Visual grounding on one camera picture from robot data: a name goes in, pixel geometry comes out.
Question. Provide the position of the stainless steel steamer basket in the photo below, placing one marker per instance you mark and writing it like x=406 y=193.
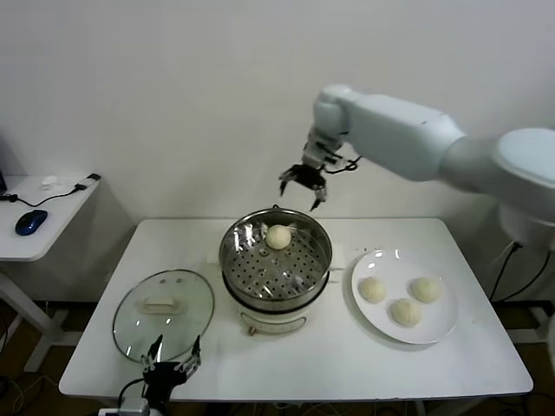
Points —
x=318 y=242

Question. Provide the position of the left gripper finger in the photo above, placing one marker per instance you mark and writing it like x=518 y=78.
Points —
x=152 y=357
x=193 y=362

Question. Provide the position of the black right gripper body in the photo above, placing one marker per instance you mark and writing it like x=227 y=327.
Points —
x=308 y=175

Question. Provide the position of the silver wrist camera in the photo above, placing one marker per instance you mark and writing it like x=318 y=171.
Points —
x=130 y=408
x=318 y=151

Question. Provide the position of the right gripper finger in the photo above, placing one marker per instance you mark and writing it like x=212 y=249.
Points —
x=286 y=177
x=321 y=195

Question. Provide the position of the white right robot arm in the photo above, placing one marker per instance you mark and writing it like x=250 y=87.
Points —
x=390 y=130

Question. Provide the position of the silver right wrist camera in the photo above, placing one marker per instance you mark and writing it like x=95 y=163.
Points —
x=318 y=151

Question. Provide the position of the cream electric cooking pot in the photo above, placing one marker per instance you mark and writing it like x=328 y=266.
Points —
x=271 y=323

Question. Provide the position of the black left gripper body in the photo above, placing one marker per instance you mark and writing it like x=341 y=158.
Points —
x=162 y=379

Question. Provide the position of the white side desk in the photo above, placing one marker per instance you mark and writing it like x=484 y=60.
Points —
x=43 y=242

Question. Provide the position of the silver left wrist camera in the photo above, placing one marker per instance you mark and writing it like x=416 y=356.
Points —
x=130 y=408

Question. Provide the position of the white round plate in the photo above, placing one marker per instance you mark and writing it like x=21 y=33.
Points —
x=390 y=268

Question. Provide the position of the blue computer mouse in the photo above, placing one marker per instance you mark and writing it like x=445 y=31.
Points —
x=31 y=222

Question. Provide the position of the white steamed baozi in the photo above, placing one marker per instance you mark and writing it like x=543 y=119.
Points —
x=405 y=312
x=426 y=289
x=278 y=237
x=372 y=289

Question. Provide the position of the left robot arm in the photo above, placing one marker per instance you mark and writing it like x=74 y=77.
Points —
x=157 y=409

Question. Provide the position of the small white object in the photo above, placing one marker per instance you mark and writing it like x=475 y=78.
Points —
x=50 y=182

